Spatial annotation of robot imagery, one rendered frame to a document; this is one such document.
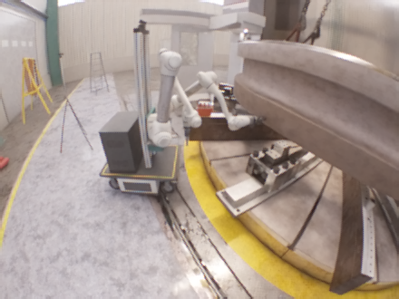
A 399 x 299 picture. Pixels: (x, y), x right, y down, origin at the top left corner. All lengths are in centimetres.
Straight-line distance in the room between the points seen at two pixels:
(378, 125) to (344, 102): 37
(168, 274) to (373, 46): 530
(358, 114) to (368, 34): 342
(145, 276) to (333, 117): 214
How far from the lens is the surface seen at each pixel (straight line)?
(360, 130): 169
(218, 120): 239
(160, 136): 134
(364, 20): 501
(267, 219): 164
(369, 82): 152
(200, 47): 538
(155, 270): 167
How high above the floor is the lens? 157
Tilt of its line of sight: 33 degrees down
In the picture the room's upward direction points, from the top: 3 degrees clockwise
